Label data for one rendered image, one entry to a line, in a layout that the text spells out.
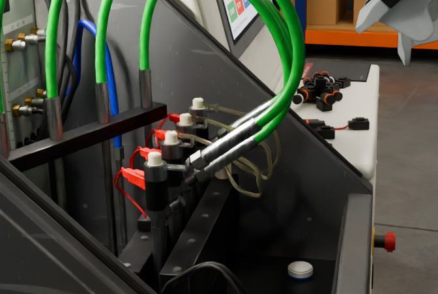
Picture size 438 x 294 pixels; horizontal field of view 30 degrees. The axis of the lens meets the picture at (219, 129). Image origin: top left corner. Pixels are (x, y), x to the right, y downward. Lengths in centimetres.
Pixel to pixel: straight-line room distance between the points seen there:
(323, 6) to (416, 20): 566
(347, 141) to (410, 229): 204
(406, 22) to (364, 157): 65
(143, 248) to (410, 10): 50
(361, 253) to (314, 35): 522
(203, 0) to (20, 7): 29
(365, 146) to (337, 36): 484
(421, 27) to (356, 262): 44
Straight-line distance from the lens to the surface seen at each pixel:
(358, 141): 144
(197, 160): 97
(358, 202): 127
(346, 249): 112
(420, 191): 385
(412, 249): 330
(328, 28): 629
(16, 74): 128
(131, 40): 130
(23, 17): 130
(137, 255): 105
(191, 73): 128
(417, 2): 73
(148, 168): 99
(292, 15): 91
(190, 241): 107
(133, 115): 120
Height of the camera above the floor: 145
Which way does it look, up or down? 18 degrees down
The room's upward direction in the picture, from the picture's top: 2 degrees counter-clockwise
